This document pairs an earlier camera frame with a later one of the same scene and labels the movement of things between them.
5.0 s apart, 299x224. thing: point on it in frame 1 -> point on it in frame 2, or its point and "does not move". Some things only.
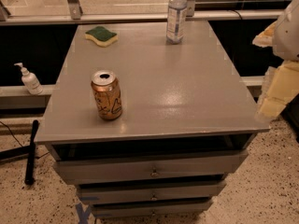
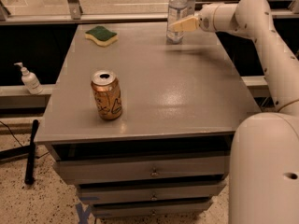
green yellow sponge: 101,35 does not move
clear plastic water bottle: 177,17 does not move
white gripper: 288,35 -> 206,21
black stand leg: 30,160 does not move
